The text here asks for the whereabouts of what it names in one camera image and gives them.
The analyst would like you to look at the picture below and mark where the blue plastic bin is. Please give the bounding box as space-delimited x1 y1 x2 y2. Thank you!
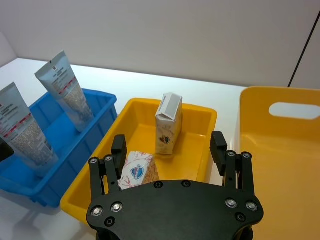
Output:
0 87 118 208

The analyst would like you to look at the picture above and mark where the white soap box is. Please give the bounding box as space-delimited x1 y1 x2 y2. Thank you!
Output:
117 150 161 192

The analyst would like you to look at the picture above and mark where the black object at edge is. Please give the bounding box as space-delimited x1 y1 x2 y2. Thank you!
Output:
0 138 15 163

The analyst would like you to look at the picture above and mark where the thin black cable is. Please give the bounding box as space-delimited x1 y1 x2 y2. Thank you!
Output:
287 0 320 88

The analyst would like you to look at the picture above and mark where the yellow basket with handle slot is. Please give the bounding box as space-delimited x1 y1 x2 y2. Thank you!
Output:
234 86 320 240

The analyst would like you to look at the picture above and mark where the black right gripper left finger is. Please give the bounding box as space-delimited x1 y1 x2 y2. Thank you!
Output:
88 134 128 202

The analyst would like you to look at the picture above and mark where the cream small drink carton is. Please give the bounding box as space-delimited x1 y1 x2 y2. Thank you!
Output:
154 92 184 157

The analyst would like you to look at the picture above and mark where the yellow plastic bin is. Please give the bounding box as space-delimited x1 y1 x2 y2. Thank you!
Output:
60 97 218 227

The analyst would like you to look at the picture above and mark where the silver cosmetic tube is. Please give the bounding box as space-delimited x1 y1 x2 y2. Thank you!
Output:
0 82 60 178
34 51 95 133

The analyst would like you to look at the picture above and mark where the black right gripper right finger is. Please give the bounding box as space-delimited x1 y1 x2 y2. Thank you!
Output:
209 130 257 197

